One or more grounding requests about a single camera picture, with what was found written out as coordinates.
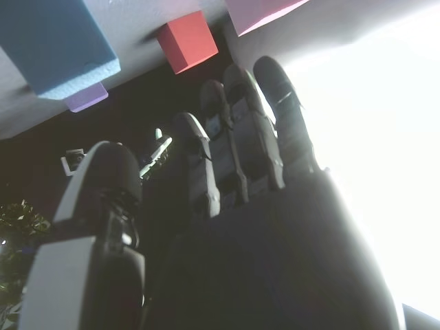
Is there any small blue foam cube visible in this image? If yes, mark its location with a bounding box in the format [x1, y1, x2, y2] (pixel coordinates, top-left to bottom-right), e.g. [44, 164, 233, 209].
[0, 0, 121, 101]

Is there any small purple foam cube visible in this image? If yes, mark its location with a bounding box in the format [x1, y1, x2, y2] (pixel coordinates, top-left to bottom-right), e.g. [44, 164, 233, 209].
[64, 81, 109, 113]

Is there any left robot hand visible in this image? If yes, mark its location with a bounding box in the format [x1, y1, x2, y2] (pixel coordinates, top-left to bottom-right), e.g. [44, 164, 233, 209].
[16, 56, 408, 330]

